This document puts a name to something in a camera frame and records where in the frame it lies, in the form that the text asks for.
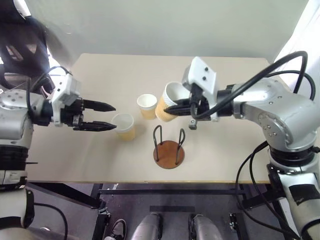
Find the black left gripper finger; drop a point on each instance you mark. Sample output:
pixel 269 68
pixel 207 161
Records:
pixel 100 126
pixel 100 106

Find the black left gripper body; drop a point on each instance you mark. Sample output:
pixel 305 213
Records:
pixel 72 113

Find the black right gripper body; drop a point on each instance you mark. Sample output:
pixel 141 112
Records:
pixel 201 105

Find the ribbed tan paper cup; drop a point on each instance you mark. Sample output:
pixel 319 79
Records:
pixel 162 110

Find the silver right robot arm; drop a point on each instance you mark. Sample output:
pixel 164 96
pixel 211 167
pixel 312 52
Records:
pixel 275 100

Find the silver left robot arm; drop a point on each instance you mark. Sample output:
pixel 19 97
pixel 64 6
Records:
pixel 12 112

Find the black tape strip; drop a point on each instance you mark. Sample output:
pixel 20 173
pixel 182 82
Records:
pixel 172 209

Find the black and white sneaker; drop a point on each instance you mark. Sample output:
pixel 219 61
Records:
pixel 117 228

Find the silver rounded robot leg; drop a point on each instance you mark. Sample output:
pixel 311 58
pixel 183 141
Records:
pixel 147 228
pixel 203 228

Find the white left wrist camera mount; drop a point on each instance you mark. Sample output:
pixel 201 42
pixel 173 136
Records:
pixel 67 87

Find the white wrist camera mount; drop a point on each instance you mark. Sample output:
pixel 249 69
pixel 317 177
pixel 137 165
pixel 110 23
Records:
pixel 202 72
pixel 67 87

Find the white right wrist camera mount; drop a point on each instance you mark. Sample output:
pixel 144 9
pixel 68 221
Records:
pixel 202 72

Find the black metal table frame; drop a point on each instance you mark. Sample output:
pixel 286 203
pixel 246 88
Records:
pixel 175 192

